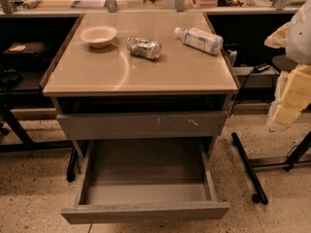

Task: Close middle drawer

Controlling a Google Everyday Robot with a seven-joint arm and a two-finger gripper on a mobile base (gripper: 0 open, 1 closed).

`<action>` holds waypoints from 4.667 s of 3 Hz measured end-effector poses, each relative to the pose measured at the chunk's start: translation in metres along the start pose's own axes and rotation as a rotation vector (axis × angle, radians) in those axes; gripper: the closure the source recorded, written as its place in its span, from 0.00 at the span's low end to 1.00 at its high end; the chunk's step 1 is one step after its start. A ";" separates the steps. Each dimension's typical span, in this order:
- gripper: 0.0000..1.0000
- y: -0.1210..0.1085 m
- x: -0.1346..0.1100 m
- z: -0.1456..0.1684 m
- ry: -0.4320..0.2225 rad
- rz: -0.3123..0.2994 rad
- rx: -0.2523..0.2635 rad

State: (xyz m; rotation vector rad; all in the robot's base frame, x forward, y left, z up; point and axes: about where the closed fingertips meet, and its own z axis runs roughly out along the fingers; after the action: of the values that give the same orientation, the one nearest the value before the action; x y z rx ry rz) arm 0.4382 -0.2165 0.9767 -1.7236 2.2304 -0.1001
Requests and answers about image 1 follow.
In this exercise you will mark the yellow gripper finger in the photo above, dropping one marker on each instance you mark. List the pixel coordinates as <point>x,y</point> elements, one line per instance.
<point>285,115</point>
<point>297,92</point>

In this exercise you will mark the grey drawer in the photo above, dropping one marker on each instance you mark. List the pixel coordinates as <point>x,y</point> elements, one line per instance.
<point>142,125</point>
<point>145,180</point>

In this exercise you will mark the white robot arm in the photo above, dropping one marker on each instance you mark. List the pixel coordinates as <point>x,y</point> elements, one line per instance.
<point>294,37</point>

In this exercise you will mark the grey top drawer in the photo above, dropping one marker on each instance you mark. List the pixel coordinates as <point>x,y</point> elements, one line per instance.
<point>142,125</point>

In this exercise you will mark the grey drawer cabinet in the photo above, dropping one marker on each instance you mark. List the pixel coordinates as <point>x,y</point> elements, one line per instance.
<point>112,80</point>

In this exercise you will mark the dark round side table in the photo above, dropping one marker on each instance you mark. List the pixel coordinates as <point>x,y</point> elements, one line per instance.
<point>283,63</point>

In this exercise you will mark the black power adapter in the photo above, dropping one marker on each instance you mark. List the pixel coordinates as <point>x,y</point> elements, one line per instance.
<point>261,68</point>

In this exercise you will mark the black table leg bar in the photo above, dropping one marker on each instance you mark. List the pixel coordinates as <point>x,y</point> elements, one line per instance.
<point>259,196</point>

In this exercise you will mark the clear plastic water bottle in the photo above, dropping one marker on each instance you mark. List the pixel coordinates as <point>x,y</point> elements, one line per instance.
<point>200,40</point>

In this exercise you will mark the crushed silver can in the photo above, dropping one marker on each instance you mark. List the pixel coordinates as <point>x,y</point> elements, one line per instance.
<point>144,48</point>

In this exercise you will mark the white paper bowl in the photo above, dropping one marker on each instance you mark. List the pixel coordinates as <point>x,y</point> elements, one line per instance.
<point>98,37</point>

